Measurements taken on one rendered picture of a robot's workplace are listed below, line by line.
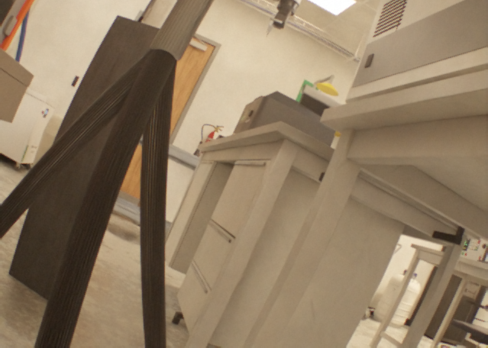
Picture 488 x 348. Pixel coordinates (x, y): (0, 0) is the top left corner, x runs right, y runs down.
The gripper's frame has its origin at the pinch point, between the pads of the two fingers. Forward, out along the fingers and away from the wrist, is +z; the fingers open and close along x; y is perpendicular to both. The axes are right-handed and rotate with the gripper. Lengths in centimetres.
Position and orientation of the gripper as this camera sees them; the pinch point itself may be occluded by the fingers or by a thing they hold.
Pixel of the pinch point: (266, 34)
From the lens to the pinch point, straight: 178.0
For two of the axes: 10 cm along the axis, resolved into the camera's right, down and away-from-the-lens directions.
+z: -4.1, 9.1, -0.8
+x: 0.1, 0.9, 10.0
